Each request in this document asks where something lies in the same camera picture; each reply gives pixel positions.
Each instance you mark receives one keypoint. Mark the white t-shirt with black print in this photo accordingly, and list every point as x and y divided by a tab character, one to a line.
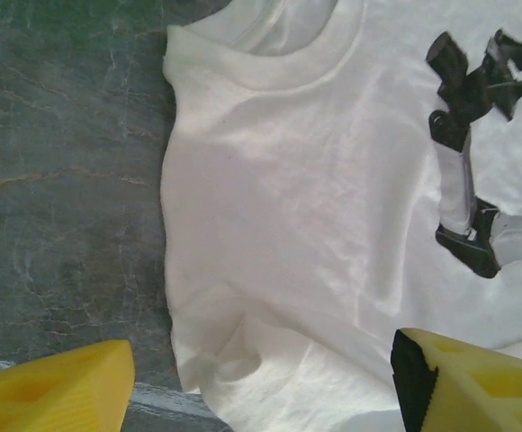
288	180

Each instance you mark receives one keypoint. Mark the aluminium mounting rail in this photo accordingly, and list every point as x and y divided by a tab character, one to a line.
162	405

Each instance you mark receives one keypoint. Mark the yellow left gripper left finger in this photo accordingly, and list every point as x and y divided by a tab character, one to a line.
49	396

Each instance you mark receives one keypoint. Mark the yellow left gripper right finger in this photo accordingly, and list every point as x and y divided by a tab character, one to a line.
477	391

